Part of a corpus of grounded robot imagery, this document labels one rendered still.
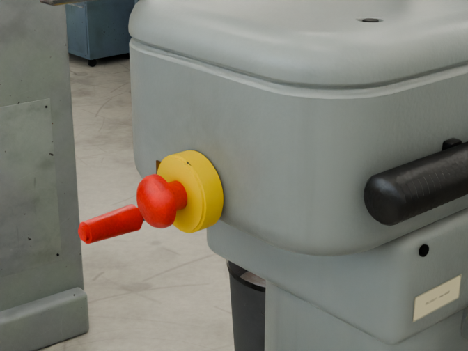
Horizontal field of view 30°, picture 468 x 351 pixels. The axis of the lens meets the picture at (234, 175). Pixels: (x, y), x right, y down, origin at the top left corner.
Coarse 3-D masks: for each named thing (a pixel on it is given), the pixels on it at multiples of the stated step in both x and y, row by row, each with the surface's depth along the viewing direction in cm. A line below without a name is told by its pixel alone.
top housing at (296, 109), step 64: (192, 0) 67; (256, 0) 67; (320, 0) 67; (384, 0) 67; (448, 0) 67; (192, 64) 63; (256, 64) 58; (320, 64) 55; (384, 64) 56; (448, 64) 60; (192, 128) 65; (256, 128) 59; (320, 128) 57; (384, 128) 58; (448, 128) 62; (256, 192) 61; (320, 192) 58
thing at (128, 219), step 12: (132, 204) 75; (108, 216) 73; (120, 216) 74; (132, 216) 74; (84, 228) 72; (96, 228) 72; (108, 228) 73; (120, 228) 73; (132, 228) 74; (84, 240) 72; (96, 240) 72
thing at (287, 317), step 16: (272, 288) 84; (272, 304) 84; (288, 304) 82; (304, 304) 80; (272, 320) 85; (288, 320) 82; (304, 320) 81; (320, 320) 79; (336, 320) 77; (448, 320) 77; (464, 320) 78; (272, 336) 85; (288, 336) 83; (304, 336) 81; (320, 336) 79; (336, 336) 78; (352, 336) 76; (368, 336) 75; (416, 336) 75; (432, 336) 76; (448, 336) 77; (464, 336) 79
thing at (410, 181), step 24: (456, 144) 62; (408, 168) 57; (432, 168) 58; (456, 168) 58; (384, 192) 56; (408, 192) 55; (432, 192) 57; (456, 192) 59; (384, 216) 56; (408, 216) 56
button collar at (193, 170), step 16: (176, 160) 64; (192, 160) 63; (208, 160) 64; (176, 176) 64; (192, 176) 63; (208, 176) 63; (192, 192) 63; (208, 192) 63; (192, 208) 64; (208, 208) 63; (176, 224) 66; (192, 224) 64; (208, 224) 64
